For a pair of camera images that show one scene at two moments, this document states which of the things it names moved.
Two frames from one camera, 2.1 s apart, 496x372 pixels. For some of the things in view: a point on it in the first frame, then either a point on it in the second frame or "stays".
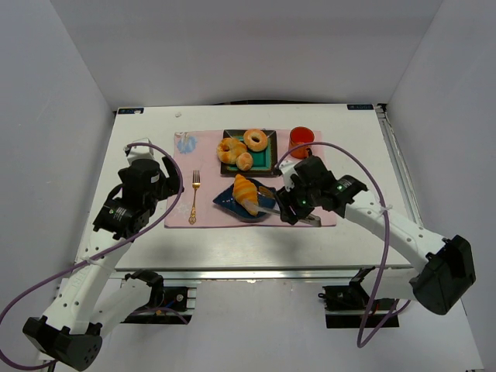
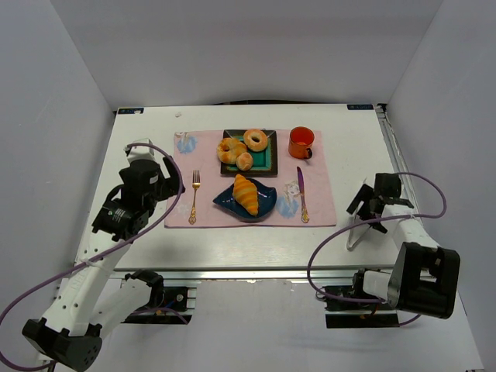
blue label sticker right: [359, 107] stays
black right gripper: [287, 205] to [373, 205]
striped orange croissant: [246, 193] stays
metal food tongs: [268, 192] to [363, 236]
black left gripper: [167, 183] stays
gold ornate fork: [196, 184] stays
